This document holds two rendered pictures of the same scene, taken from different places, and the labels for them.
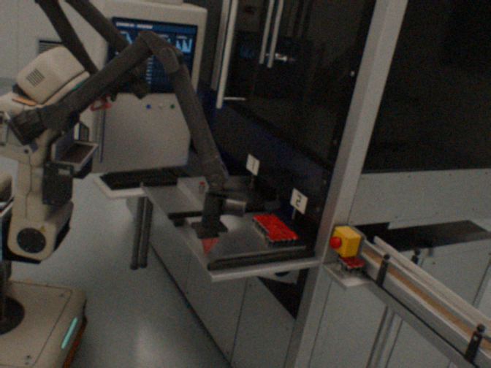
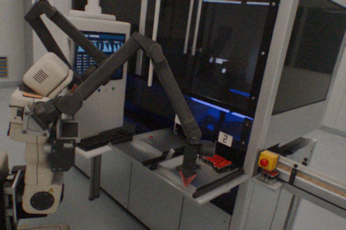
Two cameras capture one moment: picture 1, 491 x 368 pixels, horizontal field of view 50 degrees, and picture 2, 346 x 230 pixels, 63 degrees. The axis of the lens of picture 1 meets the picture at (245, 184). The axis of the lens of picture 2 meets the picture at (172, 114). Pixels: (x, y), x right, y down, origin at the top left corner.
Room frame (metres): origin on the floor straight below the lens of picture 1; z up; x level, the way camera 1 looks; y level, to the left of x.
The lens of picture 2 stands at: (0.38, 0.48, 1.58)
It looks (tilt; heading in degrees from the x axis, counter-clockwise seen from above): 18 degrees down; 345
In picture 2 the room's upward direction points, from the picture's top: 8 degrees clockwise
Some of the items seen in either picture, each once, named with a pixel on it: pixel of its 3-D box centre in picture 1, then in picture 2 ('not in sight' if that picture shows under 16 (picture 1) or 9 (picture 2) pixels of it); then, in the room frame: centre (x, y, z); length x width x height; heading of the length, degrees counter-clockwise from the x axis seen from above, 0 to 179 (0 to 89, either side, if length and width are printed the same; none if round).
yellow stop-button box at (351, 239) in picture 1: (347, 241); (268, 160); (1.51, -0.35, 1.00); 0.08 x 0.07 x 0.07; 122
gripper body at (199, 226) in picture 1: (210, 220); (189, 162); (1.44, 0.09, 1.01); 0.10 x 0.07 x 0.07; 122
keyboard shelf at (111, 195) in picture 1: (145, 180); (102, 140); (2.16, 0.45, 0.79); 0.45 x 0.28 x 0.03; 130
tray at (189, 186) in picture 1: (228, 193); (167, 140); (1.94, 0.06, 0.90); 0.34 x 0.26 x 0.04; 122
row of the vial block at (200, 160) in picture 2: (265, 232); (209, 163); (1.64, -0.10, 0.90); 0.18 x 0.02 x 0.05; 31
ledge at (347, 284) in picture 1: (350, 274); (269, 180); (1.52, -0.40, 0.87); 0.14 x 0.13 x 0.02; 122
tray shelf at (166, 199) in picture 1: (230, 219); (179, 158); (1.76, 0.03, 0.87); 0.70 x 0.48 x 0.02; 32
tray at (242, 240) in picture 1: (243, 236); (198, 168); (1.60, -0.03, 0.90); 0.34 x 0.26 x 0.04; 122
